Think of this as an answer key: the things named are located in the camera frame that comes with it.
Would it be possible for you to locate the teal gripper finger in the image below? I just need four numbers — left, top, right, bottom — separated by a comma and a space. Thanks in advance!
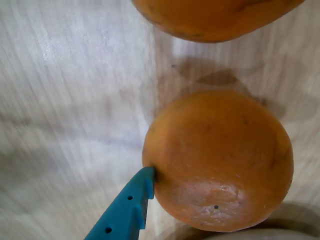
83, 166, 156, 240

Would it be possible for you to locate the small orange with dimpled end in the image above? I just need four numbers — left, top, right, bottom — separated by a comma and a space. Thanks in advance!
141, 89, 295, 233

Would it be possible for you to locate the large orange with scratch line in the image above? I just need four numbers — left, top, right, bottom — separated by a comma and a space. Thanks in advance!
131, 0, 307, 43

